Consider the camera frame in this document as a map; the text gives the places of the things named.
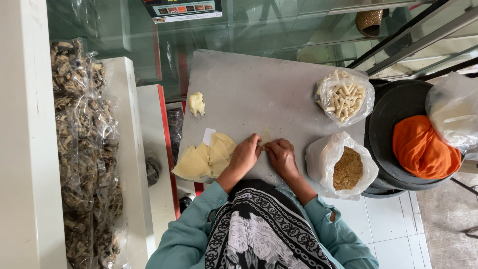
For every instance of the plastic bag of rolled snacks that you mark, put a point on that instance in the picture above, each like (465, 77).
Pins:
(344, 97)

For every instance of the black round basin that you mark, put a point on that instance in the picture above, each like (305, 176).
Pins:
(396, 123)

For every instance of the heap of bagged dried snacks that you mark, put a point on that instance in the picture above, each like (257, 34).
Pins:
(84, 149)

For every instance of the thin triangular pastry wrapper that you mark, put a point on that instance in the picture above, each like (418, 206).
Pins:
(265, 136)

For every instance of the person's right hand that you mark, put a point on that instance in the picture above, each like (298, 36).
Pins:
(282, 158)

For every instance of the orange cloth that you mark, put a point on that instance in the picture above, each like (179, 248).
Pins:
(424, 147)

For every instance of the brown patterned sandal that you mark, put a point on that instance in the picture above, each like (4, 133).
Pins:
(369, 21)

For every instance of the plastic bag of brown filling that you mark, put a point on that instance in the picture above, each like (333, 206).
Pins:
(341, 166)

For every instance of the pile of yellow pastry wrappers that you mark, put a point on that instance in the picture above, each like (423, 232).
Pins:
(204, 157)

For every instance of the black white patterned scarf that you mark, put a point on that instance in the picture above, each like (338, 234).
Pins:
(257, 231)

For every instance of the white red-edged shelf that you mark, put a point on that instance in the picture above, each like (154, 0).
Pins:
(158, 160)

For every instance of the printed carton box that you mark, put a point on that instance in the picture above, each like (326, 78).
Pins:
(183, 10)

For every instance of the glass display cabinet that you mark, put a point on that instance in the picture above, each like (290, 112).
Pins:
(261, 30)

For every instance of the small white paper slip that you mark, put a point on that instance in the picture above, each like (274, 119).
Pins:
(208, 136)

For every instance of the person's right fingers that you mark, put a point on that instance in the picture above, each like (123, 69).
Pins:
(275, 144)

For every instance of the dark plastic bag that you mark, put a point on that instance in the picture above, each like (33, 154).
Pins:
(174, 129)

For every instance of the person's left hand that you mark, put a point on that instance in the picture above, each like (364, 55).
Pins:
(244, 156)

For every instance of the clear plastic bag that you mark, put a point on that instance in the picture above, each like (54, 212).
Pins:
(453, 112)

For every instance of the lump of pale dough paste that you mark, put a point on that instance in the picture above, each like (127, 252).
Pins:
(196, 103)

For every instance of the grey work board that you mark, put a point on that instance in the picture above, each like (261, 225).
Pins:
(257, 97)

